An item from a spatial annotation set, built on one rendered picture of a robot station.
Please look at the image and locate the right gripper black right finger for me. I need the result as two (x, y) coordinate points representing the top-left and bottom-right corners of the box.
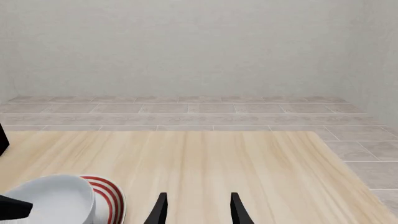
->
(230, 192), (256, 224)

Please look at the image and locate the white plate with red rings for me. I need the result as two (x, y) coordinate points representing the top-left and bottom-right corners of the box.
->
(78, 175), (128, 224)

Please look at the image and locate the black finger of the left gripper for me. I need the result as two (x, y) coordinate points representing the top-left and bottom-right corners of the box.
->
(0, 194), (34, 220)

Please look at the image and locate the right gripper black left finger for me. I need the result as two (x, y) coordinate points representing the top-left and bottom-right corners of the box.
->
(144, 192), (169, 224)

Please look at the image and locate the white bowl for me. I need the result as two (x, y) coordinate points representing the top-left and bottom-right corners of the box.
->
(0, 174), (96, 224)

